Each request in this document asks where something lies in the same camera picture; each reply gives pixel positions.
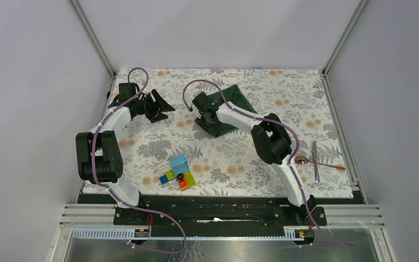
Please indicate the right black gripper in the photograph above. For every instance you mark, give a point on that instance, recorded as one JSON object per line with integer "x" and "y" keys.
{"x": 200, "y": 122}

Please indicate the copper spoon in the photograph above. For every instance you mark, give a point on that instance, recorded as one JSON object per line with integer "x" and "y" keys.
{"x": 302, "y": 160}

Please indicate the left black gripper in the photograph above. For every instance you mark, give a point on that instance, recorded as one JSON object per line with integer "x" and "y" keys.
{"x": 159, "y": 105}

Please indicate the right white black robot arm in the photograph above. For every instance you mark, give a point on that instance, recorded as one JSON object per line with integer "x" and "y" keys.
{"x": 270, "y": 138}

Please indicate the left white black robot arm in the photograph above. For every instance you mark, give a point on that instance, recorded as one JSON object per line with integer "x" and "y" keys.
{"x": 99, "y": 158}

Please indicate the left aluminium frame post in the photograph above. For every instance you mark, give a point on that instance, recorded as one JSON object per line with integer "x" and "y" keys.
{"x": 92, "y": 36}

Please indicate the silver table knife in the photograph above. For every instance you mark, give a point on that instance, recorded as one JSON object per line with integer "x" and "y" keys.
{"x": 314, "y": 151}

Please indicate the dark green cloth napkin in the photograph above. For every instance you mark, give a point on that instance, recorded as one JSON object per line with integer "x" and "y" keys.
{"x": 234, "y": 110}

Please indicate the aluminium frame post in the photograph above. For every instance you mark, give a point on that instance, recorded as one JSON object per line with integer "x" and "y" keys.
{"x": 345, "y": 35}
{"x": 92, "y": 36}

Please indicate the colourful toy brick assembly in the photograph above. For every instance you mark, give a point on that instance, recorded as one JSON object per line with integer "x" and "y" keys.
{"x": 177, "y": 169}

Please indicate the floral patterned table mat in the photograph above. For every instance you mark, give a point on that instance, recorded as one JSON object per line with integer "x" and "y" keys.
{"x": 229, "y": 165}

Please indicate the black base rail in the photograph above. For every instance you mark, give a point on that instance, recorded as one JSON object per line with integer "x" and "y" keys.
{"x": 211, "y": 216}

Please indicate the right aluminium frame post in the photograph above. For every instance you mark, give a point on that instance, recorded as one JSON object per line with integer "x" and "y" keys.
{"x": 345, "y": 35}

